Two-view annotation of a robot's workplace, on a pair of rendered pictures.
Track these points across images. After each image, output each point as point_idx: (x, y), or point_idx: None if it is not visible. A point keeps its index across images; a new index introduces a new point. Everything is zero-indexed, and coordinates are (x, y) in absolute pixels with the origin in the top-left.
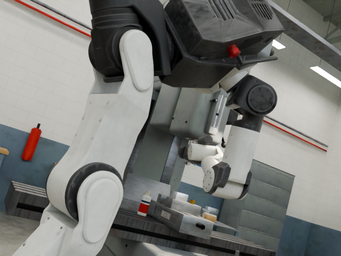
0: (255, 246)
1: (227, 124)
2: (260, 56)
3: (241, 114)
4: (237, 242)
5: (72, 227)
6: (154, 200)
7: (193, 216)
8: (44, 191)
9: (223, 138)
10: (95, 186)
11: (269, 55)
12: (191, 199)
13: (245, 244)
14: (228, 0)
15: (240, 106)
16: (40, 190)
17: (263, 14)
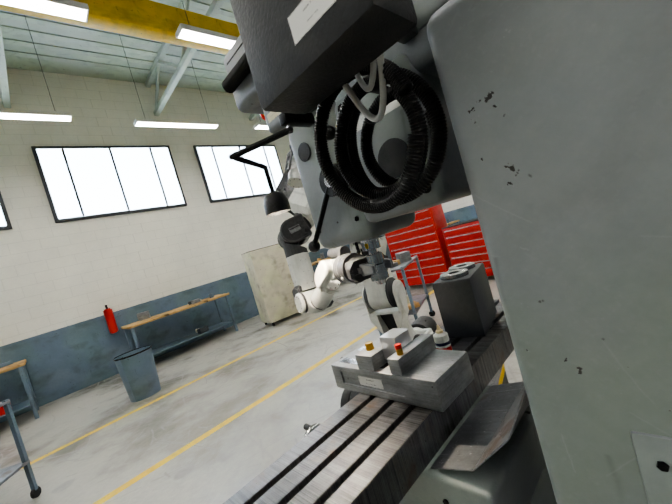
0: (240, 498)
1: (296, 88)
2: (253, 113)
3: (298, 241)
4: (289, 461)
5: (380, 309)
6: (453, 352)
7: (356, 349)
8: (497, 308)
9: (315, 232)
10: None
11: (230, 91)
12: (370, 341)
13: (268, 478)
14: None
15: (302, 244)
16: (498, 307)
17: (285, 179)
